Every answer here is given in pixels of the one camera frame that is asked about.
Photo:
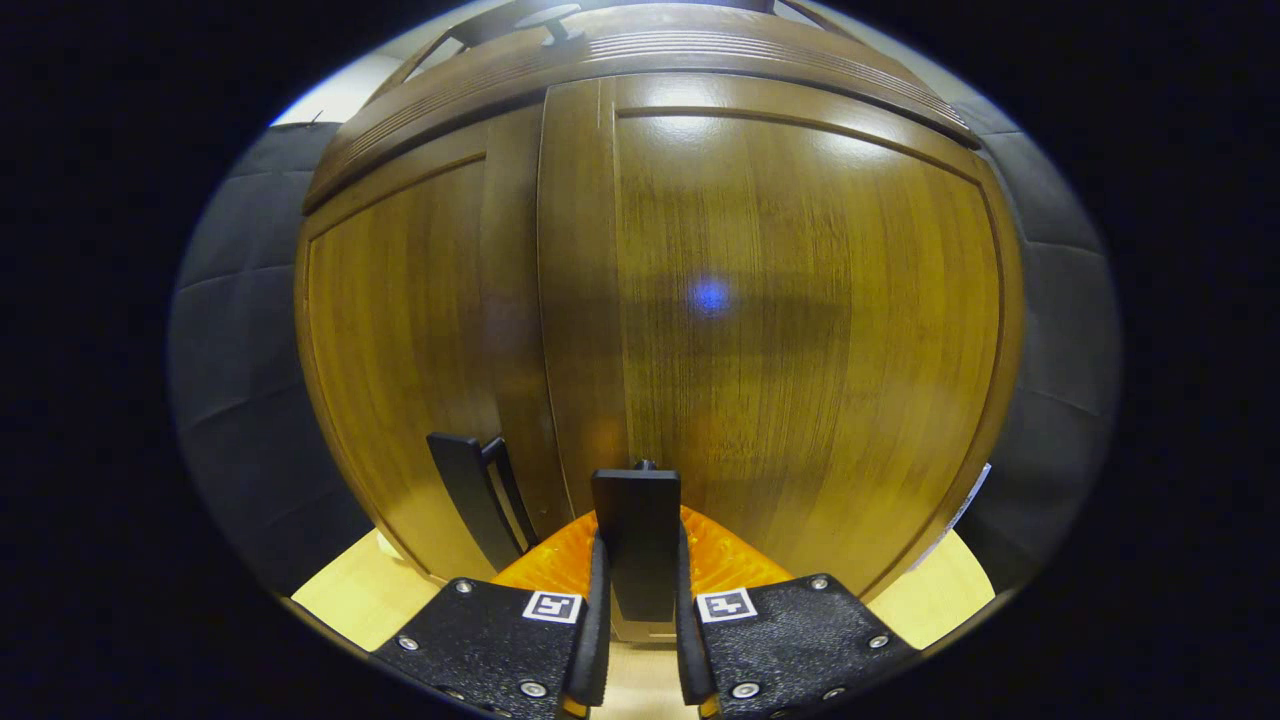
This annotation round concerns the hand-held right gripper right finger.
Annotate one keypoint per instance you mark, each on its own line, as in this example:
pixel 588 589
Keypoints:
pixel 688 640

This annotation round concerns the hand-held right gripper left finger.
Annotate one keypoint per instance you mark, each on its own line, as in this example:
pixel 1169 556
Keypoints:
pixel 598 620

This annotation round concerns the white box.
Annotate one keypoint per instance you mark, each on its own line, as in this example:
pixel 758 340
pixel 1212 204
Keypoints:
pixel 970 495

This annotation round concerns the wooden double-door shoe cabinet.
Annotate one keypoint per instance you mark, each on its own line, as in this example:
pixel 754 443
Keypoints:
pixel 760 62

